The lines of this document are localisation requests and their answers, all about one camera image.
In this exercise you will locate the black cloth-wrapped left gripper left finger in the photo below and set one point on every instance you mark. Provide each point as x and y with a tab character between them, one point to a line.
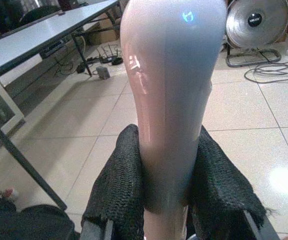
116	190

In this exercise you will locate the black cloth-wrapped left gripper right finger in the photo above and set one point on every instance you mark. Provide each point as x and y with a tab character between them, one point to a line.
218	195

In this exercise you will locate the silver floor fan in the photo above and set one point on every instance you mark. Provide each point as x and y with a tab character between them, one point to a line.
241	22

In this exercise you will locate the black bag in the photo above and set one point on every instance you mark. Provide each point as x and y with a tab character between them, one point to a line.
29	225

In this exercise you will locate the small grey power adapter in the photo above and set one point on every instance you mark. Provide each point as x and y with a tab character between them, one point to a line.
103	73

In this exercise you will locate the black router with antennas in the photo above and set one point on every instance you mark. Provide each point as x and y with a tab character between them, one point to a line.
115	60

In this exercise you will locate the black power strip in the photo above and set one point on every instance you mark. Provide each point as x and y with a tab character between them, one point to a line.
93	59

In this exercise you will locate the white cabinet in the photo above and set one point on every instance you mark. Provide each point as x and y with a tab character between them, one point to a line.
7	110

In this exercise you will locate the brown cardboard box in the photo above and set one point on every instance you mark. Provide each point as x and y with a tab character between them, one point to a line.
106	35

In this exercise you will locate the grey folding table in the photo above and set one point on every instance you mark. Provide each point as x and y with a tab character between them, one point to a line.
34	35

